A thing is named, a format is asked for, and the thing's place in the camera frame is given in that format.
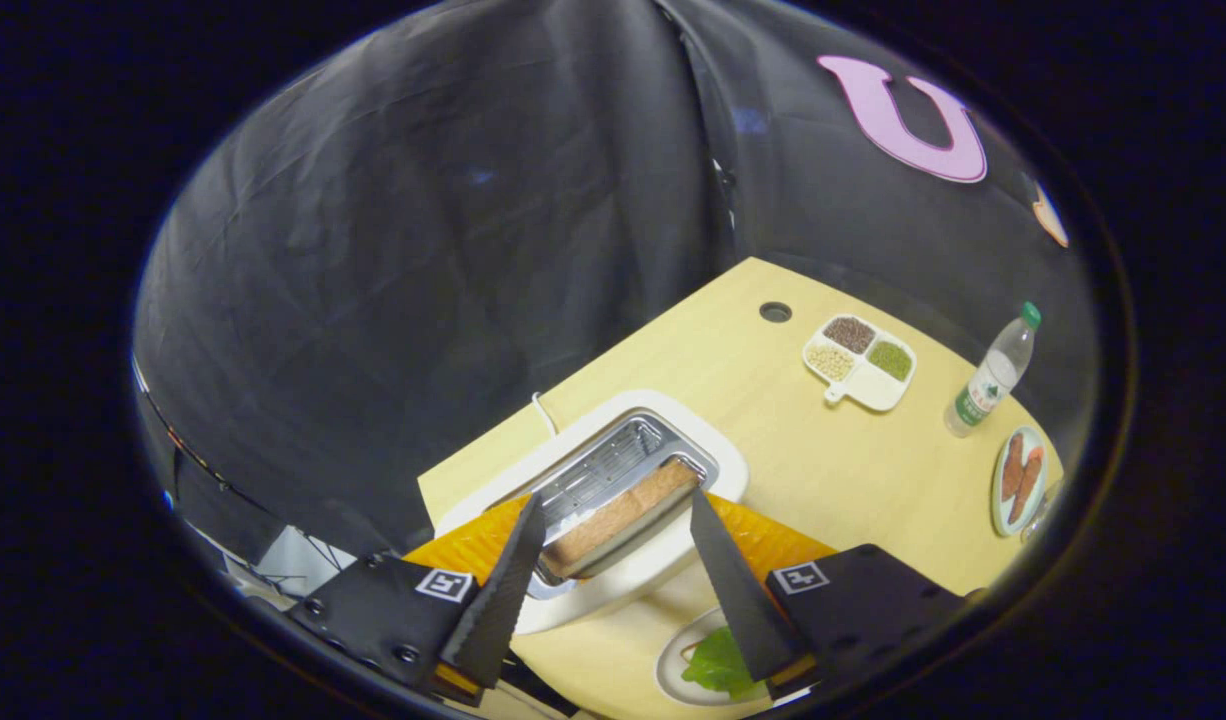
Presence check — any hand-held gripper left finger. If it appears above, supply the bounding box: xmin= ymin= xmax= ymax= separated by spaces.
xmin=291 ymin=493 xmax=548 ymax=706

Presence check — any white divided bean dish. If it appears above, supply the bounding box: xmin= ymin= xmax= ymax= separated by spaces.
xmin=802 ymin=314 xmax=918 ymax=413

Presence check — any pale green oval plate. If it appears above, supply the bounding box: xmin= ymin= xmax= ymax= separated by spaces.
xmin=991 ymin=427 xmax=1050 ymax=538

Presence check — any green lettuce leaf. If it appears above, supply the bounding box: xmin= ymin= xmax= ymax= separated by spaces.
xmin=681 ymin=626 xmax=764 ymax=701

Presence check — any black backdrop cloth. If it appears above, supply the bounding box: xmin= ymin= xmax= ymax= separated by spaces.
xmin=133 ymin=0 xmax=1099 ymax=561

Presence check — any round beige plate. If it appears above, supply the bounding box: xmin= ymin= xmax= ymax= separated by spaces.
xmin=655 ymin=607 xmax=774 ymax=708

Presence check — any plain bread slice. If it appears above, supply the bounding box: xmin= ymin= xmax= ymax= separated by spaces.
xmin=540 ymin=458 xmax=702 ymax=581

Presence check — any white toaster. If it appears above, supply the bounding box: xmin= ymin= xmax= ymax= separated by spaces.
xmin=433 ymin=390 xmax=749 ymax=636

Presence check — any clear plastic water bottle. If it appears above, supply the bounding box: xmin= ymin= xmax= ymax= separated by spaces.
xmin=944 ymin=301 xmax=1042 ymax=439

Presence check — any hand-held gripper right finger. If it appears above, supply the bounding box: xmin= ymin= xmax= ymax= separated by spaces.
xmin=689 ymin=490 xmax=974 ymax=701

